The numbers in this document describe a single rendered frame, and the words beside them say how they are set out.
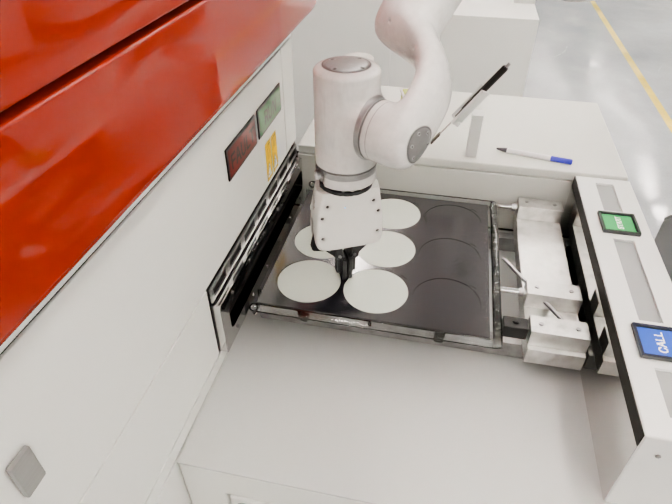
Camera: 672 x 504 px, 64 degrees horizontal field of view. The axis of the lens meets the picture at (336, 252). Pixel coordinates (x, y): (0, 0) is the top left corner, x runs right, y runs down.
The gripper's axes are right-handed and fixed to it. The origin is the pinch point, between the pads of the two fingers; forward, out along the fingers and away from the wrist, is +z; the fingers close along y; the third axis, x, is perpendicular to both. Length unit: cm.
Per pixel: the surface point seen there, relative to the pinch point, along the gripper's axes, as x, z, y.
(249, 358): -6.4, 10.0, -17.1
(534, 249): -0.3, 4.1, 34.6
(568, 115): 31, -4, 60
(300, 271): 2.4, 2.0, -6.8
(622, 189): 2, -4, 52
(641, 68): 273, 93, 317
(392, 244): 5.2, 2.1, 10.0
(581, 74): 274, 92, 265
